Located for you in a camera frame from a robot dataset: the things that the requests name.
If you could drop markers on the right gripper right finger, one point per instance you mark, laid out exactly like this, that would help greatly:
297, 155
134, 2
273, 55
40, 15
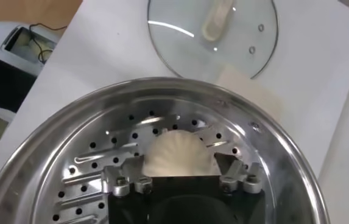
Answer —
253, 184

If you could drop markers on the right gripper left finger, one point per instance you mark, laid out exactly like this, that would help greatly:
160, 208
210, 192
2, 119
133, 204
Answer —
121, 185

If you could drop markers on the white steamed baozi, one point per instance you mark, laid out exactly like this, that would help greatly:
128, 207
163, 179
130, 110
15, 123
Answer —
177, 155

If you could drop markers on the round glass lid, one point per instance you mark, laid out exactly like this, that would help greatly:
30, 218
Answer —
177, 54

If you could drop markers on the perforated steel steamer basket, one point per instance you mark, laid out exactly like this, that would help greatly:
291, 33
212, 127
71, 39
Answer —
70, 121

